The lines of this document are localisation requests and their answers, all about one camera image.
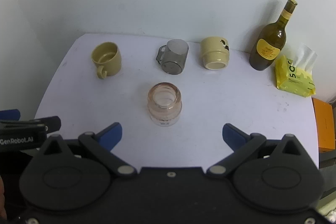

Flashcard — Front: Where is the clear pinkish glass jar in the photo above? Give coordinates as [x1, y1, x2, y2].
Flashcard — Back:
[147, 82, 182, 127]

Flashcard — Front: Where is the person's hand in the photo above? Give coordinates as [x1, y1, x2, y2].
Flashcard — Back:
[0, 177, 7, 220]

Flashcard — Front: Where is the cream ceramic cup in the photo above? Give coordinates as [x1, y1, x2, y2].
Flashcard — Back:
[201, 36, 230, 71]

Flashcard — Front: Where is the green wine bottle yellow label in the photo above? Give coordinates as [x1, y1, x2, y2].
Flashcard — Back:
[249, 0, 297, 71]

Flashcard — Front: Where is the yellow tissue pack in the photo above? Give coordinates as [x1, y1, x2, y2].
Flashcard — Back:
[274, 44, 317, 97]

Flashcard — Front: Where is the orange box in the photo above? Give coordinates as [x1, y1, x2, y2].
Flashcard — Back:
[312, 98, 335, 153]

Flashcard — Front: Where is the olive yellow mug with handle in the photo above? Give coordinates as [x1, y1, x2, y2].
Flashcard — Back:
[91, 42, 122, 80]

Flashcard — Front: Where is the grey translucent measuring cup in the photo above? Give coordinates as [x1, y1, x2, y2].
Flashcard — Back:
[156, 39, 189, 75]

